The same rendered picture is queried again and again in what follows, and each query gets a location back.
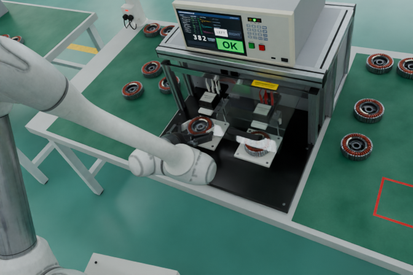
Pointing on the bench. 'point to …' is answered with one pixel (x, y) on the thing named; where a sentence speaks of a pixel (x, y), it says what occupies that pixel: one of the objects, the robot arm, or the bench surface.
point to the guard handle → (244, 134)
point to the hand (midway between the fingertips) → (200, 127)
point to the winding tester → (260, 7)
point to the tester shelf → (324, 65)
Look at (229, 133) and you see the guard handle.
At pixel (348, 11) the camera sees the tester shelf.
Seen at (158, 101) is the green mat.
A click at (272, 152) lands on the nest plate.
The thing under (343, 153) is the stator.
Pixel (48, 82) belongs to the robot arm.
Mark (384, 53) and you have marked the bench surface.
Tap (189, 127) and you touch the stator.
